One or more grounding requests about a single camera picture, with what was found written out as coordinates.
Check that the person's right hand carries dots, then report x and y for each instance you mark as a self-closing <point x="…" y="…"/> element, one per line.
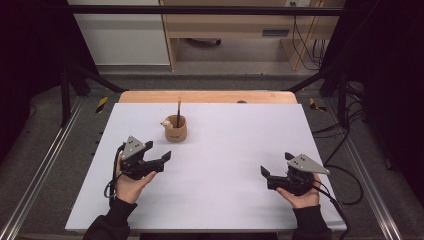
<point x="305" y="200"/>

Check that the aluminium rail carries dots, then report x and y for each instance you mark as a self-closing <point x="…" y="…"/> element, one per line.
<point x="40" y="166"/>
<point x="366" y="173"/>

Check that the wooden pen holder with figure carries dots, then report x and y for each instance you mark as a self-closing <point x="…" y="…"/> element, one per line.
<point x="176" y="131"/>

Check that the black horizontal frame bar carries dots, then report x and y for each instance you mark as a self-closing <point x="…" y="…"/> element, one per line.
<point x="200" y="10"/>

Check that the white table board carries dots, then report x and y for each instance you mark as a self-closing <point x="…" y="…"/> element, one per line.
<point x="213" y="193"/>

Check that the light wooden desk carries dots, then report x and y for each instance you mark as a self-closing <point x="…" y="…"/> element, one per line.
<point x="233" y="25"/>

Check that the black frame strut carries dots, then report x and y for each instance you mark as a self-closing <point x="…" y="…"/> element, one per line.
<point x="65" y="96"/>
<point x="342" y="96"/>

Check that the white cabinet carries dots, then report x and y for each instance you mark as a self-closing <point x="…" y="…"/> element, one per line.
<point x="123" y="40"/>

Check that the wooden table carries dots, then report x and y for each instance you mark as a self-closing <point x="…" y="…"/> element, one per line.
<point x="200" y="97"/>

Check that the person's left hand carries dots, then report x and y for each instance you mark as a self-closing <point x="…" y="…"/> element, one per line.
<point x="128" y="190"/>

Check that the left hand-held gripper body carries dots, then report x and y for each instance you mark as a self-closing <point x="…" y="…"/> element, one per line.
<point x="133" y="148"/>

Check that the black brush with wooden tip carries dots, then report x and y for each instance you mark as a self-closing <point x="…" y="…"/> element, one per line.
<point x="179" y="111"/>

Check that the dark curtain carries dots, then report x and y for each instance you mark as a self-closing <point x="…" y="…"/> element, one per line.
<point x="30" y="66"/>
<point x="393" y="83"/>

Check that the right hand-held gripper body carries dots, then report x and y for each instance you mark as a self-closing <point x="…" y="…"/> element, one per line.
<point x="306" y="164"/>

